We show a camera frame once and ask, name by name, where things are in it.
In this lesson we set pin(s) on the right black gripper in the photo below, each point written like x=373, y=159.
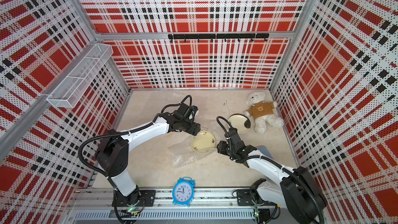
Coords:
x=221, y=149

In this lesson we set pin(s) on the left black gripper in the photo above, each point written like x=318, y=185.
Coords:
x=194, y=129

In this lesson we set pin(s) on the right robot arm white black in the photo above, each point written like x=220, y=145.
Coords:
x=286, y=187

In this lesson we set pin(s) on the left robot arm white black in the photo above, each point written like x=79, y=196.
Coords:
x=112, y=153

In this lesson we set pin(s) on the grey blue oval dish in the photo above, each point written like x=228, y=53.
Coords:
x=265, y=151

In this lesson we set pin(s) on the white teddy bear brown shirt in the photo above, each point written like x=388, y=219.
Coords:
x=262, y=112

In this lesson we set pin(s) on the blue alarm clock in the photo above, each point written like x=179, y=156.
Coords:
x=183, y=191

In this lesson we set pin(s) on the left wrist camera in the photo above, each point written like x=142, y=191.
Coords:
x=187, y=112

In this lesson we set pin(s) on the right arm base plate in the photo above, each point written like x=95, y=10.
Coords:
x=245, y=196

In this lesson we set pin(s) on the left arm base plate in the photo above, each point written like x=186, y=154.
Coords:
x=146, y=197

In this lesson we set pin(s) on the black hook rail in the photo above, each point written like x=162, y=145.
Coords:
x=219, y=36

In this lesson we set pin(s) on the white wire mesh basket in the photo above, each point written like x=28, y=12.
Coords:
x=71, y=89

